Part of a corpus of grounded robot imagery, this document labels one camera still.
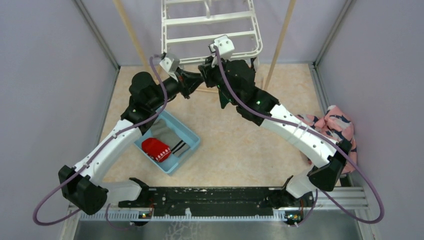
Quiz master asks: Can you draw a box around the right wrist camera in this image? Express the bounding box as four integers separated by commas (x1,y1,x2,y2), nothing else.
208,34,235,60

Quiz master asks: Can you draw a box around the purple cable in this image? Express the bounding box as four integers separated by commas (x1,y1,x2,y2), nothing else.
32,54,169,227
211,46,386,226

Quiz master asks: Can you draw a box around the wooden drying rack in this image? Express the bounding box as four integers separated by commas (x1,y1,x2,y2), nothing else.
113,0,296,90

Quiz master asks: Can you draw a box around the light blue plastic basket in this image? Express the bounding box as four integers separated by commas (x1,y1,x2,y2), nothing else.
134,110,201,175

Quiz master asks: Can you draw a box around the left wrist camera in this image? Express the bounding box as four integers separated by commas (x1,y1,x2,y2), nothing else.
159,52,180,73

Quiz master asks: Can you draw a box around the grey striped sock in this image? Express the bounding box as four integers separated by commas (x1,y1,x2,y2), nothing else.
150,119,190,157

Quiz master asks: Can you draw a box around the pink patterned cloth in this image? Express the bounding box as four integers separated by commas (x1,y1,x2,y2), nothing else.
296,105,357,164

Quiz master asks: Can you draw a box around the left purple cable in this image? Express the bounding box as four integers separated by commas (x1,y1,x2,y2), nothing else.
32,54,169,227

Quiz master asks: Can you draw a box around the red sock in basket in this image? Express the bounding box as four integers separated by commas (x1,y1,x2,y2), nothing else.
141,137,172,163

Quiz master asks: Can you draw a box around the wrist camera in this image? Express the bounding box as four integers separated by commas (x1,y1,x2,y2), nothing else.
159,52,180,73
208,34,235,60

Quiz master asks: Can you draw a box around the white clip hanger frame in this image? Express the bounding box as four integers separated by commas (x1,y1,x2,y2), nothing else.
161,0,263,65

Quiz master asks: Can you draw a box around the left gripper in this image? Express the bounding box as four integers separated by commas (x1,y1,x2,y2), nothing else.
148,67,205,110

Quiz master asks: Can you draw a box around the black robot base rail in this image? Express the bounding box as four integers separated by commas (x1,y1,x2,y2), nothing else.
118,178,315,224

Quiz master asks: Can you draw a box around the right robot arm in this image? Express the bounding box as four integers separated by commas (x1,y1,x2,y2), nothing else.
198,57,353,206

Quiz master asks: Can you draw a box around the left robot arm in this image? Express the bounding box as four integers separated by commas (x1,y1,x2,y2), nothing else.
58,69,204,215

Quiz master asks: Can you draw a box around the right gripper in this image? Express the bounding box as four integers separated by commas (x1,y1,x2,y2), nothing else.
200,53,240,106

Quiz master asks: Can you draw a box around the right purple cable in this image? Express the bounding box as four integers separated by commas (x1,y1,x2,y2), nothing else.
211,46,386,226

